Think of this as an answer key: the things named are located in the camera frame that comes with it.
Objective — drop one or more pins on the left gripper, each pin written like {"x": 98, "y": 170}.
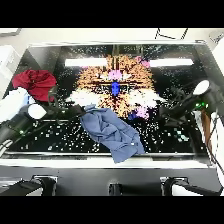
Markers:
{"x": 76, "y": 110}

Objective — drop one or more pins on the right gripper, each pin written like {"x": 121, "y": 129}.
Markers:
{"x": 167, "y": 116}

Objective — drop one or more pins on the blue shirt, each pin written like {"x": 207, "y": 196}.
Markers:
{"x": 111, "y": 135}

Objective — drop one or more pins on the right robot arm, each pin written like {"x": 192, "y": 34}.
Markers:
{"x": 203, "y": 96}

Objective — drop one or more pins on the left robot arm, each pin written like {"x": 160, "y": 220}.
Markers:
{"x": 20, "y": 122}

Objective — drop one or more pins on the red garment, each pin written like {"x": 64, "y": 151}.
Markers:
{"x": 35, "y": 83}

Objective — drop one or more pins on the pale blue garment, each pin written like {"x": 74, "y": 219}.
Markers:
{"x": 13, "y": 101}

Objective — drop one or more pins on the silver frame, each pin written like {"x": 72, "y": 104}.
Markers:
{"x": 100, "y": 162}

